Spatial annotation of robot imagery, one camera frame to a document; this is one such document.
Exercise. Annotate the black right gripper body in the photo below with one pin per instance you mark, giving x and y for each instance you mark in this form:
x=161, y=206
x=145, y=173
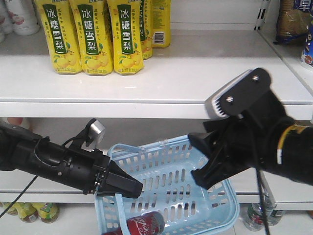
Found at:
x=255, y=131

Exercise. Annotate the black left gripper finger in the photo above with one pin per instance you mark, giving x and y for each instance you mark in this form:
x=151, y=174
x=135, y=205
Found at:
x=117, y=181

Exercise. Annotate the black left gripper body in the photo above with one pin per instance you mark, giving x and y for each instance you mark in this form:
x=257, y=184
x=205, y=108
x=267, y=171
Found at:
x=83, y=170

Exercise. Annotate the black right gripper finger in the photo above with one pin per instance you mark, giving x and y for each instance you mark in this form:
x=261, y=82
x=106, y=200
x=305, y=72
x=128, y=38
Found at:
x=211, y=144
x=218, y=169

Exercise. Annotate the light blue plastic basket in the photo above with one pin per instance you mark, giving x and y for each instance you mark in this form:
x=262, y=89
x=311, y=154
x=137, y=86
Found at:
x=164, y=168

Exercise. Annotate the red coca-cola aluminium bottle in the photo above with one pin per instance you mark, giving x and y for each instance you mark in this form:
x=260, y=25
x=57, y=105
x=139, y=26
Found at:
x=151, y=223

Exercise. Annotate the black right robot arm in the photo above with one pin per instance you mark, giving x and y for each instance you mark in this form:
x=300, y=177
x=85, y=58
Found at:
x=293, y=156

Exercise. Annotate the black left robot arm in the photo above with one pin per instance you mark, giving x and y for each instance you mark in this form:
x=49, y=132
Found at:
x=29, y=152

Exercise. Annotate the clear water bottle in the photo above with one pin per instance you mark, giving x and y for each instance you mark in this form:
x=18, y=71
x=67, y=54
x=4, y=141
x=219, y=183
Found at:
x=253, y=219
x=274, y=216

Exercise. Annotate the white metal shelving unit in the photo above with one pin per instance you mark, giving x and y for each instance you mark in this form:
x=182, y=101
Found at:
x=212, y=42

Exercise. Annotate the yellow pear drink bottle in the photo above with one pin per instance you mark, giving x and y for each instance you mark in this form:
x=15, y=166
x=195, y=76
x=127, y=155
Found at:
x=92, y=21
x=61, y=36
x=127, y=52

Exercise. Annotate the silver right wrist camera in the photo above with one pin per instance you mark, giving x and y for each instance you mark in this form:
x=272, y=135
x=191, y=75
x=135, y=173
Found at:
x=238, y=94

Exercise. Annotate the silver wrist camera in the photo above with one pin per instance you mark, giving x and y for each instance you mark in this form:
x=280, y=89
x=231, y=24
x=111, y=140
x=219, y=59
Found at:
x=96, y=131
x=238, y=94

